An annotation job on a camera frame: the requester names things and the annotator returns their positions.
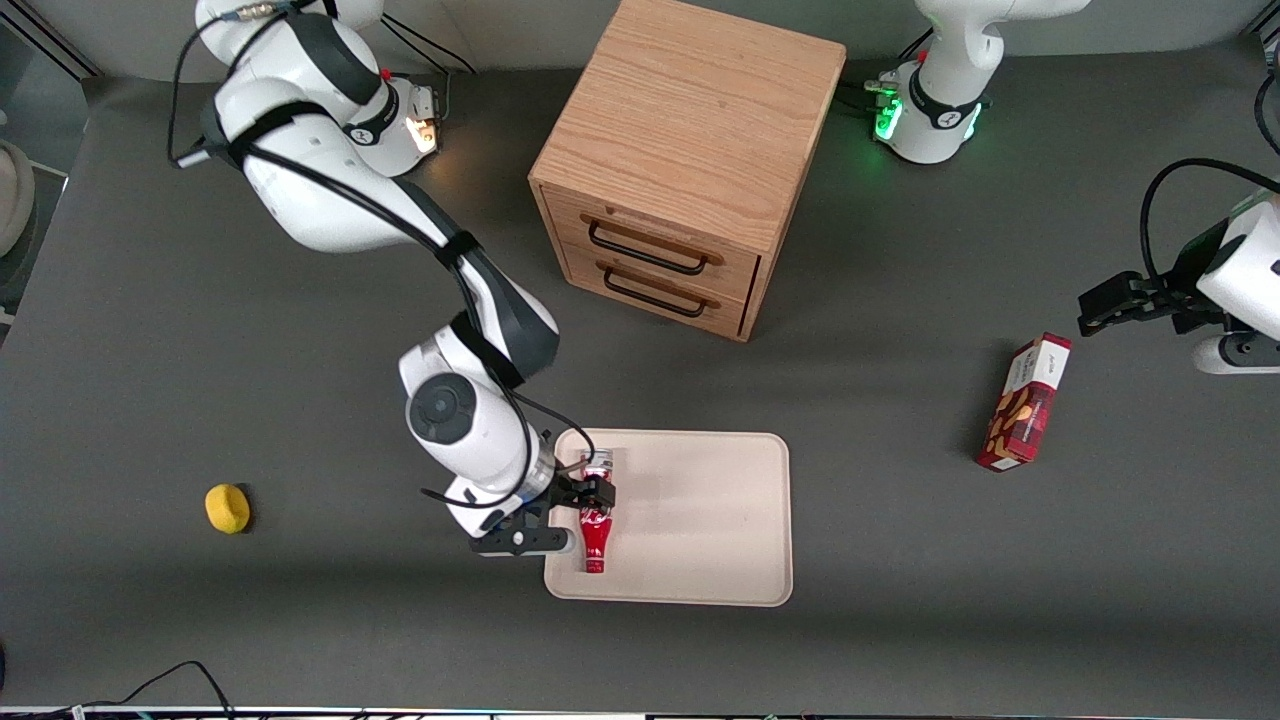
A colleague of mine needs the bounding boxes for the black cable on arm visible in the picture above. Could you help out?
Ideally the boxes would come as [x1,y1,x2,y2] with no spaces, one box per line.
[1142,157,1280,283]
[168,0,598,511]

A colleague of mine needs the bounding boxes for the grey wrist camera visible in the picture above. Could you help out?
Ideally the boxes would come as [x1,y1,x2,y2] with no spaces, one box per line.
[1191,334,1280,376]
[469,526,577,559]

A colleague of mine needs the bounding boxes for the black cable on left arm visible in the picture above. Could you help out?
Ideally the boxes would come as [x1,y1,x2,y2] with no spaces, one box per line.
[1142,157,1280,283]

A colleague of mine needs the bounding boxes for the black cable at right arm base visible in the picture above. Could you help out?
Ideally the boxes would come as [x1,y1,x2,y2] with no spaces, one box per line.
[384,16,479,77]

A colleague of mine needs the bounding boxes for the aluminium frame profile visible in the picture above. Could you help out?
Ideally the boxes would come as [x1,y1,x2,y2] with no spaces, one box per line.
[0,0,103,83]

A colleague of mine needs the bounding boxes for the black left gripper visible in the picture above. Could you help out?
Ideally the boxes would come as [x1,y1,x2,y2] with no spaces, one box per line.
[1078,218,1233,337]

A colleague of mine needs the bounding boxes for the black drawer handle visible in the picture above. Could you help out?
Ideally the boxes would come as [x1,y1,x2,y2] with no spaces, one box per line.
[587,221,710,277]
[602,267,708,320]

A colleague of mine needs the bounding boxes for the beige rectangular tray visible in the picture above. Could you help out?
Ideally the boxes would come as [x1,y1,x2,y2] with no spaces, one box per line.
[544,428,795,608]

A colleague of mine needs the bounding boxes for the black cable loop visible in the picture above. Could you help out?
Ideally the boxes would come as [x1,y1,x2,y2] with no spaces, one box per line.
[1253,68,1280,157]

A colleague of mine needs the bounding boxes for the cables at left arm base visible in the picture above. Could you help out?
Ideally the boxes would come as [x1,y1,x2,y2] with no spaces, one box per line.
[838,72,903,117]

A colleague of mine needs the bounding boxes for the yellow lemon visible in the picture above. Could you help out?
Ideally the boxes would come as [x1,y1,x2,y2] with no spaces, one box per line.
[204,483,252,536]

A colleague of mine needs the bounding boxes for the wooden drawer front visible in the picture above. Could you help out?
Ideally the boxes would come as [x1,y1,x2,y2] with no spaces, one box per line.
[545,186,763,303]
[562,248,751,337]

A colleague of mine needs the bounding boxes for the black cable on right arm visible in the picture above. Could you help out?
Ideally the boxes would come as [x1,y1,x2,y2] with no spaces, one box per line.
[168,0,598,511]

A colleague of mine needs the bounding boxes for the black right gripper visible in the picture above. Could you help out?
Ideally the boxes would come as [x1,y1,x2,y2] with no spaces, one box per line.
[536,460,618,523]

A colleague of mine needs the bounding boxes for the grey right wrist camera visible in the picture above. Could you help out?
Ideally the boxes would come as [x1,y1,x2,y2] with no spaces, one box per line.
[469,526,577,559]

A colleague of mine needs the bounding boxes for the black cable at table edge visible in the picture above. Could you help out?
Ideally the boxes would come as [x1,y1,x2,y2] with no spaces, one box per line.
[70,660,237,717]

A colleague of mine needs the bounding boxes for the round beige object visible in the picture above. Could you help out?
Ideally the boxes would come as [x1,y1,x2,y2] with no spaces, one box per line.
[0,138,38,259]

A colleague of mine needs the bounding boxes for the red snack box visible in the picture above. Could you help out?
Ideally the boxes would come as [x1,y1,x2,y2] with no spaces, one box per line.
[975,332,1073,474]

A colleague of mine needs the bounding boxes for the red coke bottle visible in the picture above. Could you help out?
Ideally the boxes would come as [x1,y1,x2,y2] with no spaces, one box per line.
[579,451,616,575]

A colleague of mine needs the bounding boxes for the wooden drawer cabinet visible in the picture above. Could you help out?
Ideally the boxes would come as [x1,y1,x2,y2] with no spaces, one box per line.
[528,0,848,344]

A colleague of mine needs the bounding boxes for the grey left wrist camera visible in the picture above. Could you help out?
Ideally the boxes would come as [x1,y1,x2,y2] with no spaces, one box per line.
[1191,334,1280,376]

